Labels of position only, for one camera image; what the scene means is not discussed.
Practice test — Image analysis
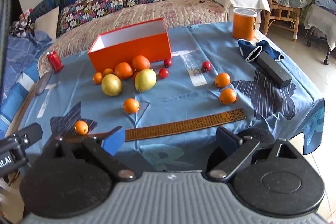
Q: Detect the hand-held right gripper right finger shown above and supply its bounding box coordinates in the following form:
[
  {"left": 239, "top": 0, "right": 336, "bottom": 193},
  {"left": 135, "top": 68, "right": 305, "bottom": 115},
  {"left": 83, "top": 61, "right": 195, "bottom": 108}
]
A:
[{"left": 206, "top": 126, "right": 296, "bottom": 183}]

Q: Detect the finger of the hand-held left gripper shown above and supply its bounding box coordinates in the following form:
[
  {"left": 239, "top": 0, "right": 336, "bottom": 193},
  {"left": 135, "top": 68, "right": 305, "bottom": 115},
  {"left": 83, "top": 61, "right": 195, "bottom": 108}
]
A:
[{"left": 14, "top": 123, "right": 43, "bottom": 147}]

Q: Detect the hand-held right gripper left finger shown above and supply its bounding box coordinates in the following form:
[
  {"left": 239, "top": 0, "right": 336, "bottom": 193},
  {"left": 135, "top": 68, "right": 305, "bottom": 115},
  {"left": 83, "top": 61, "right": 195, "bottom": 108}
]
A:
[{"left": 43, "top": 126, "right": 137, "bottom": 183}]

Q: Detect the yellow lemon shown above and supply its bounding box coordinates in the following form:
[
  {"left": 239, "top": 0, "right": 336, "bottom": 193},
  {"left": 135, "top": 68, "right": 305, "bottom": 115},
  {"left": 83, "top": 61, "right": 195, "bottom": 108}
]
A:
[{"left": 135, "top": 69, "right": 157, "bottom": 93}]

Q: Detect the orange cardboard box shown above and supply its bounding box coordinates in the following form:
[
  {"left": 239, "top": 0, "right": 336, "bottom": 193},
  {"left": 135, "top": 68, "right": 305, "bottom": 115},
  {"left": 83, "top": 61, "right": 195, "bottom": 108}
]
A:
[{"left": 87, "top": 18, "right": 172, "bottom": 75}]

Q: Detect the brown patterned strip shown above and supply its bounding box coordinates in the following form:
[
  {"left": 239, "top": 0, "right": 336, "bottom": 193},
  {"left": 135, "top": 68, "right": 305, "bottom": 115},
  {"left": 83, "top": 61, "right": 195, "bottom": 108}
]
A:
[{"left": 63, "top": 108, "right": 247, "bottom": 143}]

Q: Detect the blue printed tablecloth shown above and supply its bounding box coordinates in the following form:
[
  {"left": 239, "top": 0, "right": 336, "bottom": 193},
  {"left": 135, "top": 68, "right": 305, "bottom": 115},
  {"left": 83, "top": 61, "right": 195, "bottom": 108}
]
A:
[{"left": 16, "top": 21, "right": 326, "bottom": 172}]

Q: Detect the blue striped blanket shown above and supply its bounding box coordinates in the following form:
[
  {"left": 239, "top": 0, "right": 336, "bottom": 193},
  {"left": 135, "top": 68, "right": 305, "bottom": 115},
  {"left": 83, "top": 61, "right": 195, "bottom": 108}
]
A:
[{"left": 0, "top": 30, "right": 53, "bottom": 135}]

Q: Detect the red soda can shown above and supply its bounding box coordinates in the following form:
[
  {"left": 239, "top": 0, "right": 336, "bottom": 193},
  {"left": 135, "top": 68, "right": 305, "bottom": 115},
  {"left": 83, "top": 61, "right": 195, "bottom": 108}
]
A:
[{"left": 47, "top": 51, "right": 64, "bottom": 73}]

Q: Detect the black rectangular case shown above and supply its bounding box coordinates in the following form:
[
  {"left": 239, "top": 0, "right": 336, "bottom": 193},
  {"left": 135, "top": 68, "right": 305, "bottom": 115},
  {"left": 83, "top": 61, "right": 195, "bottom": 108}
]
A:
[{"left": 256, "top": 53, "right": 293, "bottom": 88}]

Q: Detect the dark blue cloth pouch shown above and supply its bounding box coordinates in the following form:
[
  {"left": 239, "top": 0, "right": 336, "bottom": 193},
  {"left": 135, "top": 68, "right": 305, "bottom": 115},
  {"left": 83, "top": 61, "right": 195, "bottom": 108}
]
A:
[{"left": 238, "top": 39, "right": 285, "bottom": 63}]

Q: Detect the black and white patterned cloth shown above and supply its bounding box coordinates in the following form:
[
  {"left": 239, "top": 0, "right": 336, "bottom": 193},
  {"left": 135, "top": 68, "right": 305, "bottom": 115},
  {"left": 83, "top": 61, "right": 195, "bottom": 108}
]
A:
[{"left": 10, "top": 10, "right": 34, "bottom": 37}]

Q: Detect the beige pillow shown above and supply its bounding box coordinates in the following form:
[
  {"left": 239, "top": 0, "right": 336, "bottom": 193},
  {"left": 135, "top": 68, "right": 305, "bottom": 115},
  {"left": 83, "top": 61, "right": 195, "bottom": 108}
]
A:
[{"left": 34, "top": 6, "right": 60, "bottom": 39}]

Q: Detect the orange canister with white lid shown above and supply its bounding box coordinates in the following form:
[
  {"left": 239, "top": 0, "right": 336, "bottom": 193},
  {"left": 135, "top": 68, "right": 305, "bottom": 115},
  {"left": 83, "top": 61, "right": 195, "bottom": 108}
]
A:
[{"left": 232, "top": 7, "right": 258, "bottom": 41}]

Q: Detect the sofa with quilted cover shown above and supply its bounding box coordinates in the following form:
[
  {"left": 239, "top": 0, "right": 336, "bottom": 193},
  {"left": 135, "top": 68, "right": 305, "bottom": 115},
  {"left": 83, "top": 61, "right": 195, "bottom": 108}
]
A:
[{"left": 37, "top": 0, "right": 227, "bottom": 72}]

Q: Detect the wicker chair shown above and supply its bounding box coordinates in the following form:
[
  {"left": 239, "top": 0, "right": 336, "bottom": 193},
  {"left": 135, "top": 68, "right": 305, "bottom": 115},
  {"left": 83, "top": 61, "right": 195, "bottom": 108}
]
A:
[{"left": 243, "top": 0, "right": 302, "bottom": 42}]

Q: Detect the white covered side table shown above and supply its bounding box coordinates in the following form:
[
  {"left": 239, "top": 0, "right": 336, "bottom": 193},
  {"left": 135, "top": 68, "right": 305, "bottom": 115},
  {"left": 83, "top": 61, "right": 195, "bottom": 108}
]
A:
[{"left": 203, "top": 0, "right": 271, "bottom": 24}]

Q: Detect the office chair with clothes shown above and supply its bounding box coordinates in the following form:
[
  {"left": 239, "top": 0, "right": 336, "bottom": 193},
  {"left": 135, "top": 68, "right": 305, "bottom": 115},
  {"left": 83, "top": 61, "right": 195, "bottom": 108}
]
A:
[{"left": 302, "top": 0, "right": 336, "bottom": 65}]

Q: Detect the grey paddle with handle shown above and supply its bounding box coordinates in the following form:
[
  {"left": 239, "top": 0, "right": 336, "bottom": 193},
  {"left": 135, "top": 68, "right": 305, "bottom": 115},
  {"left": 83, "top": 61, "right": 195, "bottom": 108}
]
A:
[{"left": 7, "top": 72, "right": 52, "bottom": 136}]

